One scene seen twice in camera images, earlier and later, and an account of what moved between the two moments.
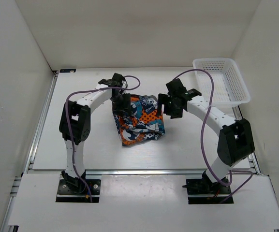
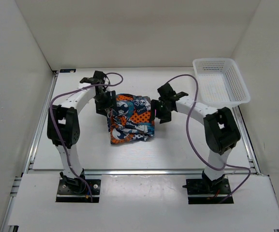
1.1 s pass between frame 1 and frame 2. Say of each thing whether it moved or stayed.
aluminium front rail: stayed
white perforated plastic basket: stayed
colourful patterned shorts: moved
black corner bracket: stayed
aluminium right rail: stayed
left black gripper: moved
